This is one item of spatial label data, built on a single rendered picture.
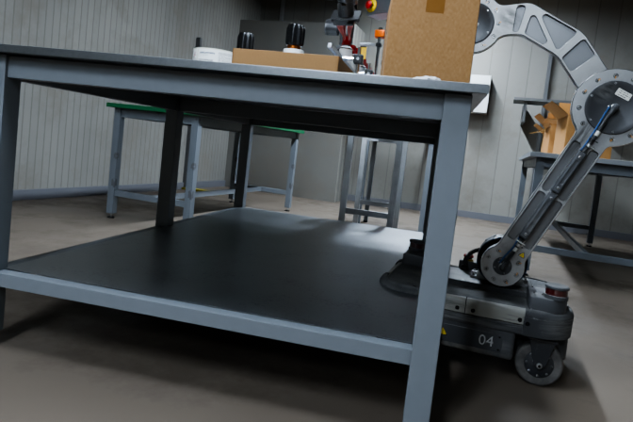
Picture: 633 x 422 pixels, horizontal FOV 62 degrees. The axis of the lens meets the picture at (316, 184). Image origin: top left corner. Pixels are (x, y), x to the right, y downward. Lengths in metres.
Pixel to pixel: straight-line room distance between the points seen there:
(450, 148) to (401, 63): 0.40
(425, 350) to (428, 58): 0.77
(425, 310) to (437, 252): 0.13
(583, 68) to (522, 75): 4.97
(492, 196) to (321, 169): 2.11
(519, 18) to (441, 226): 0.95
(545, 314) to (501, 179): 5.09
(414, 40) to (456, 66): 0.13
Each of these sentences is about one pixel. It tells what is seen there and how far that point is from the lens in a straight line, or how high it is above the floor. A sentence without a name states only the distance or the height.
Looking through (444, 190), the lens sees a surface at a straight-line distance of 1.21.
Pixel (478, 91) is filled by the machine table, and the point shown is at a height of 0.81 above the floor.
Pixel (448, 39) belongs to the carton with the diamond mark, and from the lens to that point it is 1.56.
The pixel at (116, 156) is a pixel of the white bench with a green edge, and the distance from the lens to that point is 3.92.
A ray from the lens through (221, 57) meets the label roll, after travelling 2.37.
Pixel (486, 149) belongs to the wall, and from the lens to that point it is 6.80.
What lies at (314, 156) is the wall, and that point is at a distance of 6.62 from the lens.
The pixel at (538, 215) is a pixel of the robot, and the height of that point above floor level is 0.52.
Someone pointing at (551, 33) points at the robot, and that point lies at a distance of 1.95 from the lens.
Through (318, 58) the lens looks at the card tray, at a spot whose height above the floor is 0.86.
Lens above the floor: 0.66
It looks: 4 degrees down
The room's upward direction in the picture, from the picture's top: 6 degrees clockwise
